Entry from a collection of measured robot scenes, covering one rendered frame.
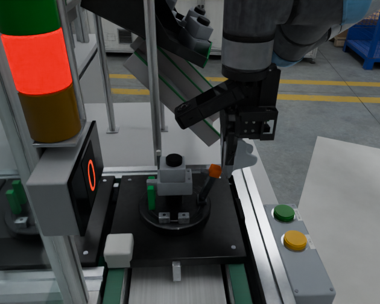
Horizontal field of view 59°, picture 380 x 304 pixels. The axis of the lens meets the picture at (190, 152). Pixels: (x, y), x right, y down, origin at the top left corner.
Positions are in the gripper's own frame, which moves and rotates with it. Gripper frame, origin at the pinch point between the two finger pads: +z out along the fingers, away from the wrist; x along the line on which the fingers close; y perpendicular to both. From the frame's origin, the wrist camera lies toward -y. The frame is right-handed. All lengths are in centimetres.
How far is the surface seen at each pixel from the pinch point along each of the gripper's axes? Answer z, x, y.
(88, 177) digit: -14.8, -20.1, -18.3
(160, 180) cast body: 0.0, -1.9, -11.7
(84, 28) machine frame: 11, 164, -61
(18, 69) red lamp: -27.2, -21.2, -21.9
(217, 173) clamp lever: -0.3, -0.9, -1.4
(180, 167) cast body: -2.4, -1.8, -8.2
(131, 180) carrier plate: 9.1, 9.9, -18.7
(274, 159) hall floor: 106, 156, 66
